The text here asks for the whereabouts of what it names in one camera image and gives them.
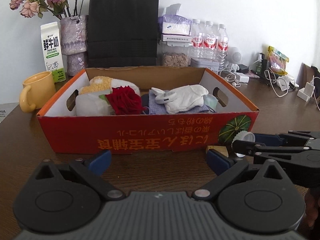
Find white jar lid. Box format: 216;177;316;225
232;131;255;158

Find beige soap block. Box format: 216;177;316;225
206;145;229;157

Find white face mask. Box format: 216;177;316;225
164;85;209;114

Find white handheld fan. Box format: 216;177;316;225
151;87;177;105

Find purple cloth pouch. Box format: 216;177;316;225
149;90;218;115

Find red rose flower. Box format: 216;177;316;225
99;86;146;115

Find yellow white plush toy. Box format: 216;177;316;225
79;76;140;95

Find white plastic container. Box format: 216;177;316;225
75;89;114;116

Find white charging dock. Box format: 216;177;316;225
297;76;315;102

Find white charger adapter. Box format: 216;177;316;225
236;72;249;83

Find black charger adapter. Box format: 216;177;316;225
239;64;249;74

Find yellow snack bag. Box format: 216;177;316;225
267;46;289;76

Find white tin box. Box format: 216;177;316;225
190;58;220;73

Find red cardboard box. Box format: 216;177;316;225
37;66;259;154

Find white paper sign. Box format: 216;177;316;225
0;102;18;122

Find water bottle right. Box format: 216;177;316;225
216;24;229;70

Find water bottle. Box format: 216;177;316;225
216;24;229;70
190;18;203;58
203;21;216;60

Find yellow ceramic mug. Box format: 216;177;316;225
19;72;56;113

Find dark blue object in box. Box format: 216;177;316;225
141;94;150;114

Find water bottle middle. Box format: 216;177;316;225
203;21;216;60

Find water bottle left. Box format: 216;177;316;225
190;18;203;58

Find clear seed container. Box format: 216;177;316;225
161;41;191;67

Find white flat box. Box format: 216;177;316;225
161;34;191;43

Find white milk carton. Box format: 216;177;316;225
41;22;66;83

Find purple tissue pack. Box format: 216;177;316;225
158;3;192;36

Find purple textured vase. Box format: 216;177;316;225
60;15;88;76

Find black paper bag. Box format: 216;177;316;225
87;0;159;68

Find dried pink flowers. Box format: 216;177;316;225
9;0;84;20

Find white earphones cable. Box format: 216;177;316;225
218;65;243;88

